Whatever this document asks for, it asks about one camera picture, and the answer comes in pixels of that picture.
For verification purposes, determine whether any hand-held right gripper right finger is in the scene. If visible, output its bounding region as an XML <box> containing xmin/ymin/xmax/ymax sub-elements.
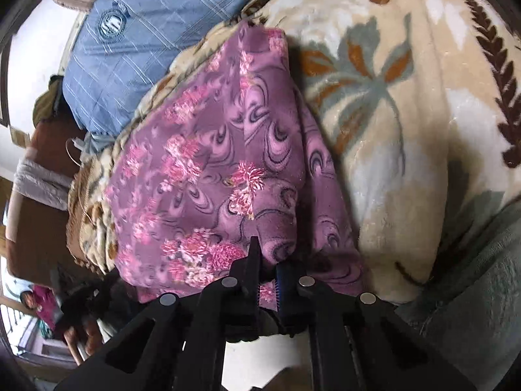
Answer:
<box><xmin>276</xmin><ymin>262</ymin><xmax>478</xmax><ymax>391</ymax></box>

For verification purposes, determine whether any grey-green trouser leg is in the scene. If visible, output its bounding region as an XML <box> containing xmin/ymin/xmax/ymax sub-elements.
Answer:
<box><xmin>391</xmin><ymin>208</ymin><xmax>521</xmax><ymax>391</ymax></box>

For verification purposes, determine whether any olive green cloth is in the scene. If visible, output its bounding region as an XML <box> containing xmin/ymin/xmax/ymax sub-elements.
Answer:
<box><xmin>33</xmin><ymin>75</ymin><xmax>66</xmax><ymax>125</ymax></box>

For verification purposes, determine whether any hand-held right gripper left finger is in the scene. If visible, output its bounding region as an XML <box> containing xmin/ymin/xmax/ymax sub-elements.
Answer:
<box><xmin>55</xmin><ymin>236</ymin><xmax>262</xmax><ymax>391</ymax></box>

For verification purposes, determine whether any grey hanging cloth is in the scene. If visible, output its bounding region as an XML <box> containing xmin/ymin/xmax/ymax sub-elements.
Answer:
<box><xmin>14</xmin><ymin>155</ymin><xmax>76</xmax><ymax>213</ymax></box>

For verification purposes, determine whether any blue plaid quilt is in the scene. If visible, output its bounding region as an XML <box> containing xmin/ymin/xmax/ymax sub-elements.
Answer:
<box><xmin>61</xmin><ymin>0</ymin><xmax>303</xmax><ymax>148</ymax></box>

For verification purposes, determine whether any white charging cable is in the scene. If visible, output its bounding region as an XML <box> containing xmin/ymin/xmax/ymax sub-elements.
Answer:
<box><xmin>65</xmin><ymin>136</ymin><xmax>89</xmax><ymax>168</ymax></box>

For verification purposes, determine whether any purple floral shirt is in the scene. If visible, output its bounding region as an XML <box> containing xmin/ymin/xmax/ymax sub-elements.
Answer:
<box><xmin>104</xmin><ymin>20</ymin><xmax>365</xmax><ymax>311</ymax></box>

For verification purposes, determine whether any brown quilted cover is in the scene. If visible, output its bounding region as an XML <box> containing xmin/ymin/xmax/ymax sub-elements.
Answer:
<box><xmin>65</xmin><ymin>163</ymin><xmax>107</xmax><ymax>274</ymax></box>

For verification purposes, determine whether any brown wooden bed board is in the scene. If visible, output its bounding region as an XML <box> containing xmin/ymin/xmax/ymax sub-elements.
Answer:
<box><xmin>8</xmin><ymin>118</ymin><xmax>107</xmax><ymax>282</ymax></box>

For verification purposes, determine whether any beige leaf-print blanket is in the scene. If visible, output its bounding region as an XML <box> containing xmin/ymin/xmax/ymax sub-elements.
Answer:
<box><xmin>67</xmin><ymin>0</ymin><xmax>521</xmax><ymax>307</ymax></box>

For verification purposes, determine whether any dark framed wall picture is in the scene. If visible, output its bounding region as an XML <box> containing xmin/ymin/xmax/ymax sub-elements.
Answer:
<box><xmin>0</xmin><ymin>41</ymin><xmax>11</xmax><ymax>129</ymax></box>

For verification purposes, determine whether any person's left hand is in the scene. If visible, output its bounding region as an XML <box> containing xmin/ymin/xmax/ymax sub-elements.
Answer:
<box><xmin>63</xmin><ymin>321</ymin><xmax>107</xmax><ymax>365</ymax></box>

